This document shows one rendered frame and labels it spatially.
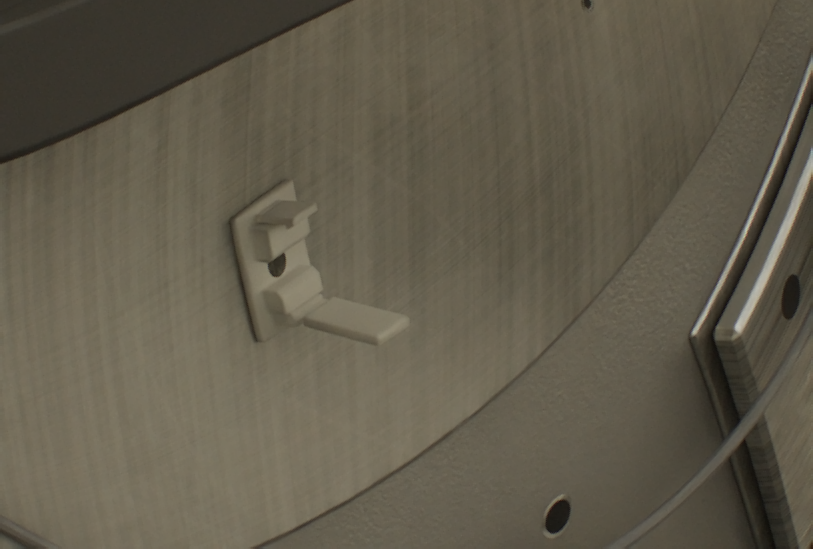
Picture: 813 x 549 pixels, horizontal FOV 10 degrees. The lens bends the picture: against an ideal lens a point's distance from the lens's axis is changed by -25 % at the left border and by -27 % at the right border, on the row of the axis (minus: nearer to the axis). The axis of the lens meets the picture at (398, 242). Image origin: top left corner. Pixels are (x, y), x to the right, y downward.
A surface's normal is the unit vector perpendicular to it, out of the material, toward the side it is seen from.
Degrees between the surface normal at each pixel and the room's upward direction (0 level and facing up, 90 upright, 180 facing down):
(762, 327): 90
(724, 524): 90
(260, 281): 90
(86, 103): 90
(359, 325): 18
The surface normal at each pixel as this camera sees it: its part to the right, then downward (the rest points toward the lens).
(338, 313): -0.10, -0.89
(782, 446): 0.78, 0.08
